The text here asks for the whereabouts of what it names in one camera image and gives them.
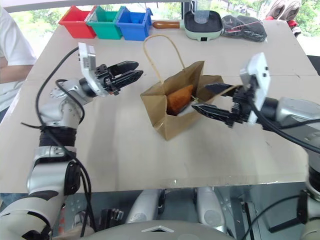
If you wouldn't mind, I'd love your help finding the orange bread loaf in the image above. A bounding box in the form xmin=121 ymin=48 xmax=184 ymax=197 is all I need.
xmin=165 ymin=84 xmax=195 ymax=115

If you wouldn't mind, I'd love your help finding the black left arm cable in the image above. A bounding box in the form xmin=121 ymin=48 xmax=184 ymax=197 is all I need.
xmin=20 ymin=46 xmax=98 ymax=235

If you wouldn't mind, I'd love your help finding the brown wooden pan handle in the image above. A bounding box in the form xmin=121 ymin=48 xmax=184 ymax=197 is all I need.
xmin=152 ymin=20 xmax=181 ymax=30

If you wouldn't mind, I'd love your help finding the green plastic bin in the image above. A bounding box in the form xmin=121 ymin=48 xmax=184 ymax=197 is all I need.
xmin=85 ymin=5 xmax=124 ymax=41

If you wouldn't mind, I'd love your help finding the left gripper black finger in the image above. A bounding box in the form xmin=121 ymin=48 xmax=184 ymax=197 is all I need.
xmin=109 ymin=60 xmax=140 ymax=76
xmin=116 ymin=70 xmax=145 ymax=89

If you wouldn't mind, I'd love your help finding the clear plastic measuring cup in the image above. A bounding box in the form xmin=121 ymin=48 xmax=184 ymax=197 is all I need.
xmin=189 ymin=0 xmax=212 ymax=25

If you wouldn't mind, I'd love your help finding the silver robot thigh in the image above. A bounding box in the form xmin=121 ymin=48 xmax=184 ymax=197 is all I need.
xmin=196 ymin=186 xmax=227 ymax=227
xmin=124 ymin=189 xmax=164 ymax=225

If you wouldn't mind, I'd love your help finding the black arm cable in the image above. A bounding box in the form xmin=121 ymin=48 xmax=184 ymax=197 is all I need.
xmin=248 ymin=99 xmax=320 ymax=152
xmin=20 ymin=46 xmax=98 ymax=235

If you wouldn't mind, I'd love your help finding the small black clamp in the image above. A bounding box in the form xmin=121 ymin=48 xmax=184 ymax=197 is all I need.
xmin=100 ymin=208 xmax=125 ymax=221

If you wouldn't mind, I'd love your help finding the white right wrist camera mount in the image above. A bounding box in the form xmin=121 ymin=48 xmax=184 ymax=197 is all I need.
xmin=239 ymin=52 xmax=272 ymax=126

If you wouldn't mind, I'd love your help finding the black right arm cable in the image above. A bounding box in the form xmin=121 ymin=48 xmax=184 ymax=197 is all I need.
xmin=248 ymin=99 xmax=320 ymax=152

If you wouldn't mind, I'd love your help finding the black plastic bag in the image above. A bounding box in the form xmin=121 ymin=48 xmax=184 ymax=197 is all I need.
xmin=220 ymin=14 xmax=269 ymax=44

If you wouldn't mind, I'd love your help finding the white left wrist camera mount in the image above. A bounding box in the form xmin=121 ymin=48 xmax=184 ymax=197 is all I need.
xmin=77 ymin=42 xmax=111 ymax=98

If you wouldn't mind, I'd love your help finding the pair of grey shoes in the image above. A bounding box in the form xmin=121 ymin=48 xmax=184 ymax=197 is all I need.
xmin=264 ymin=0 xmax=303 ymax=38

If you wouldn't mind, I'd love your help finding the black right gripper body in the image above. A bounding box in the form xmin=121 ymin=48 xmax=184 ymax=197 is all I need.
xmin=225 ymin=85 xmax=254 ymax=129

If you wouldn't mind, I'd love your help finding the light green electric pan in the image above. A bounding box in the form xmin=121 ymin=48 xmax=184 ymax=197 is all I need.
xmin=183 ymin=10 xmax=225 ymax=43

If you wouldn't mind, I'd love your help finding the red plastic bin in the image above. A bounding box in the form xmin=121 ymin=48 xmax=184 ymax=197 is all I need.
xmin=58 ymin=5 xmax=97 ymax=40

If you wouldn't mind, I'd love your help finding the person in white shirt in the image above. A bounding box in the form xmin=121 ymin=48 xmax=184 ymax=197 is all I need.
xmin=0 ymin=4 xmax=38 ymax=114

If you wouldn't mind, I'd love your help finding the blue plastic bin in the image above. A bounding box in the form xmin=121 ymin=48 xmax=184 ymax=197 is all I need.
xmin=115 ymin=5 xmax=154 ymax=42

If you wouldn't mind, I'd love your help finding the brown paper bag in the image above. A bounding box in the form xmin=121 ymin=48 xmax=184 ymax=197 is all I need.
xmin=139 ymin=34 xmax=225 ymax=142

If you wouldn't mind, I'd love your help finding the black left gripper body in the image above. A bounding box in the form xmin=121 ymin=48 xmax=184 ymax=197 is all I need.
xmin=95 ymin=63 xmax=124 ymax=96

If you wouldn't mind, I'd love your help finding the silver robot torso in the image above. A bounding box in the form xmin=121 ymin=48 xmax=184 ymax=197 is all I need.
xmin=81 ymin=219 xmax=237 ymax=240

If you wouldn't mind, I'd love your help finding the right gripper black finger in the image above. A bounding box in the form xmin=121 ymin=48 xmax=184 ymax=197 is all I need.
xmin=191 ymin=103 xmax=234 ymax=124
xmin=203 ymin=83 xmax=243 ymax=97

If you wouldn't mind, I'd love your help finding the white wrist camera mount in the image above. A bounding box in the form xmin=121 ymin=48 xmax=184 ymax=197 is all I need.
xmin=77 ymin=42 xmax=111 ymax=98
xmin=239 ymin=52 xmax=272 ymax=126

